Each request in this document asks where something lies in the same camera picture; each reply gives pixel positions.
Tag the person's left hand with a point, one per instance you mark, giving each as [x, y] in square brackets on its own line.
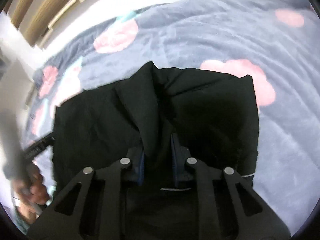
[37, 195]

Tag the grey floral fleece blanket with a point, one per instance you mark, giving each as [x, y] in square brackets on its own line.
[274, 41]

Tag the beige pleated curtain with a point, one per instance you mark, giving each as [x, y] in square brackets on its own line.
[33, 18]

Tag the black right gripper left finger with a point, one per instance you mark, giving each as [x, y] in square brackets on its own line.
[93, 204]

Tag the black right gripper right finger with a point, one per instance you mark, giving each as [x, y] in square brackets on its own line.
[227, 206]

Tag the black garment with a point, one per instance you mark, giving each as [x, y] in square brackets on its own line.
[214, 115]

